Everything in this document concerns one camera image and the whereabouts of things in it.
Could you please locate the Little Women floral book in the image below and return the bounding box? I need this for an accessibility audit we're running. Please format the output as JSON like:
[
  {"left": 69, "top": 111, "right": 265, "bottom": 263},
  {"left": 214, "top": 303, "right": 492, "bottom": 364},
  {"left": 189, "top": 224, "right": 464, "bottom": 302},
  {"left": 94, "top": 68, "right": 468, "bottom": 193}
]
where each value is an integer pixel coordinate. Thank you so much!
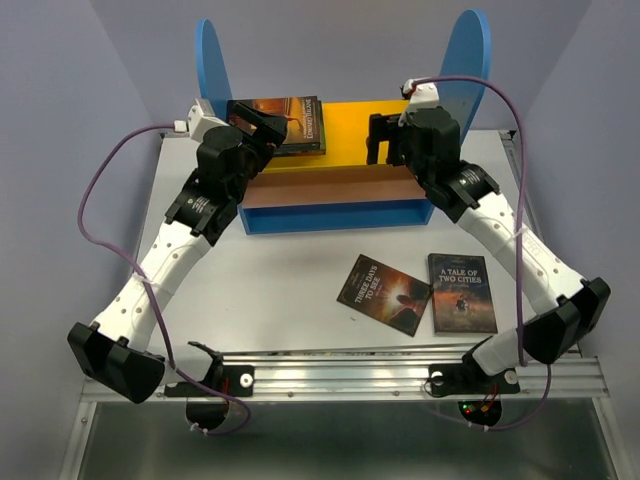
[{"left": 274, "top": 142, "right": 326, "bottom": 157}]

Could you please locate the Edward Tulane brown book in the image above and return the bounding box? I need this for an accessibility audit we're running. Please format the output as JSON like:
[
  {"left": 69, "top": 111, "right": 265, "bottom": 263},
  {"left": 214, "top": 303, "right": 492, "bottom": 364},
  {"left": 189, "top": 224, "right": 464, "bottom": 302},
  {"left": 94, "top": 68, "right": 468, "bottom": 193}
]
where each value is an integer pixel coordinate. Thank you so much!
[{"left": 227, "top": 96, "right": 326, "bottom": 156}]

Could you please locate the Animal Farm book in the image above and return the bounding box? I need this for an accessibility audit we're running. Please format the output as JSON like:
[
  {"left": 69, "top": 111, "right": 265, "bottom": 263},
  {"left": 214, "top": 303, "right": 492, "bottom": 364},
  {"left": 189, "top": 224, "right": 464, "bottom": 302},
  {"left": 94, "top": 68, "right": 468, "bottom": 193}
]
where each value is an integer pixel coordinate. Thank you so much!
[{"left": 275, "top": 96, "right": 326, "bottom": 157}]

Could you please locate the Three Days To See book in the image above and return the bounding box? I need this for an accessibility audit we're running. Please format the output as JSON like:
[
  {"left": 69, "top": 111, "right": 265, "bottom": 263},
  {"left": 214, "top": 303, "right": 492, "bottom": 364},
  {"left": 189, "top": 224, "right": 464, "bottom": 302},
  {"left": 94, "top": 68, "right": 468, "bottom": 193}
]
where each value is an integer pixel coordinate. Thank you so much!
[{"left": 337, "top": 255, "right": 433, "bottom": 337}]

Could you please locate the Tale Of Two Cities book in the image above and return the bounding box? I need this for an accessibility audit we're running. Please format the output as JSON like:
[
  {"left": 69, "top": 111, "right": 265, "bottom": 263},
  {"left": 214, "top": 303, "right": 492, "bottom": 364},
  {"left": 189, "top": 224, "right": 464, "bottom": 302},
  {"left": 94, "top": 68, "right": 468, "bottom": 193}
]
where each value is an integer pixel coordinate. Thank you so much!
[{"left": 427, "top": 253, "right": 498, "bottom": 335}]

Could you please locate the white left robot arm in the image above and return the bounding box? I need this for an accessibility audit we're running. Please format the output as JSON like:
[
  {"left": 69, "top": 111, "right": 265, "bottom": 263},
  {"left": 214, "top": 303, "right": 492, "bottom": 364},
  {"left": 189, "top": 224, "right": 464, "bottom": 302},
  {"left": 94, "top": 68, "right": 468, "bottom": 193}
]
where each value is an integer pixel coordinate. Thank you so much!
[{"left": 67, "top": 99, "right": 288, "bottom": 404}]

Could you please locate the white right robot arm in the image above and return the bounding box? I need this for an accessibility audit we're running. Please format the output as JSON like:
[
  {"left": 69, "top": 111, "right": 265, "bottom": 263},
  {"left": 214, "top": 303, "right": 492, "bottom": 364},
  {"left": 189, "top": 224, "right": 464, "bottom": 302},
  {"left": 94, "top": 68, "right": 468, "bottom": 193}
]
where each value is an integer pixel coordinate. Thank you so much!
[{"left": 366, "top": 107, "right": 611, "bottom": 396}]

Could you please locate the blue yellow wooden bookshelf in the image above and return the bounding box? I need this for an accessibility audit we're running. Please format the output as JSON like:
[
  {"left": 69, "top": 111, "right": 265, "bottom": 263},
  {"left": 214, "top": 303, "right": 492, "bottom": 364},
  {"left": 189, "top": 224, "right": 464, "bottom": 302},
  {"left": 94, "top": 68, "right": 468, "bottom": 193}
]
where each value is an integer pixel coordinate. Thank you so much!
[{"left": 195, "top": 9, "right": 493, "bottom": 235}]

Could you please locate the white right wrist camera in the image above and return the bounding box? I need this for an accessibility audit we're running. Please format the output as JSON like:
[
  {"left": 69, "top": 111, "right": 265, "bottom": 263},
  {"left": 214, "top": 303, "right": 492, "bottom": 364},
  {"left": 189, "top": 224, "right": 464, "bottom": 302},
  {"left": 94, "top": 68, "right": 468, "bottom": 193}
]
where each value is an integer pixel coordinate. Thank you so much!
[{"left": 401, "top": 79, "right": 439, "bottom": 113}]

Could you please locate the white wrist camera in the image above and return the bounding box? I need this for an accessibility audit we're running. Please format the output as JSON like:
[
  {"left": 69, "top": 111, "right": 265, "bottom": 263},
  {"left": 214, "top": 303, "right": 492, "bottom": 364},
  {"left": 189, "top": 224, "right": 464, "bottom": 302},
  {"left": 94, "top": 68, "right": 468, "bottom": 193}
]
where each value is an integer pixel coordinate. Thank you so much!
[
  {"left": 401, "top": 79, "right": 439, "bottom": 113},
  {"left": 173, "top": 98, "right": 227, "bottom": 143}
]

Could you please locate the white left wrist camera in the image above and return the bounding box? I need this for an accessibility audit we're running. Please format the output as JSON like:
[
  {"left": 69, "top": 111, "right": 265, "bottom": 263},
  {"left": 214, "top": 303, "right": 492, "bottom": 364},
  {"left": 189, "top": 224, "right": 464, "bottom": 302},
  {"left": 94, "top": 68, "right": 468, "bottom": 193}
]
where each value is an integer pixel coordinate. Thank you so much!
[{"left": 173, "top": 98, "right": 227, "bottom": 143}]

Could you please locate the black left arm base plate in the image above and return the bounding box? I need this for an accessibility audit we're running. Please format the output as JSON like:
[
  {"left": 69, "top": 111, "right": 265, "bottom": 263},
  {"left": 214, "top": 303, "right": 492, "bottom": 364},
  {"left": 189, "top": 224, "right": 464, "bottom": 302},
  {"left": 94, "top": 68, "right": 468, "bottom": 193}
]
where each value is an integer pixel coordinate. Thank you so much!
[{"left": 164, "top": 364, "right": 255, "bottom": 398}]

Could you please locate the aluminium mounting rail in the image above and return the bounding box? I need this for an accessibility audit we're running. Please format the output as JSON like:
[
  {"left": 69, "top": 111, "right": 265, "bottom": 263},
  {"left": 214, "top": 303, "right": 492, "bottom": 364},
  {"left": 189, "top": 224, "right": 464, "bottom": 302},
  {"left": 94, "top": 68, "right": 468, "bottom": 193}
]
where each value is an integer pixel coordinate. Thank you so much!
[{"left": 80, "top": 344, "right": 610, "bottom": 403}]

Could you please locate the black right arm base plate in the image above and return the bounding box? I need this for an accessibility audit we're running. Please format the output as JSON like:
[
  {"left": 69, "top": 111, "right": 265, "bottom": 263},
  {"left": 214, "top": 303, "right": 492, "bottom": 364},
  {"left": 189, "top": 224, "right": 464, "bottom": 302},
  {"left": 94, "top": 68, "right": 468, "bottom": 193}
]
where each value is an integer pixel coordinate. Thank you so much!
[{"left": 423, "top": 363, "right": 521, "bottom": 398}]

